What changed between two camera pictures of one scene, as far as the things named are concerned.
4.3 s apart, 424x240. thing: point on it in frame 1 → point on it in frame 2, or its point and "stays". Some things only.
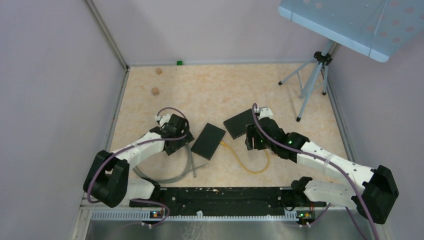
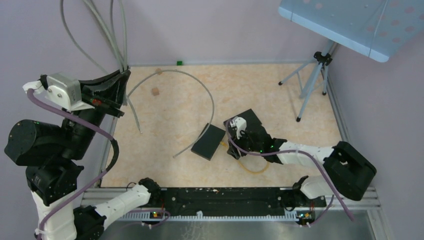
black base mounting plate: (213, 200) stays
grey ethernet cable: (194, 170) → (119, 45)
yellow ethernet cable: (262, 170) stays
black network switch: (208, 141) stays
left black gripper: (183, 142) → (100, 91)
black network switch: (237, 125) stays
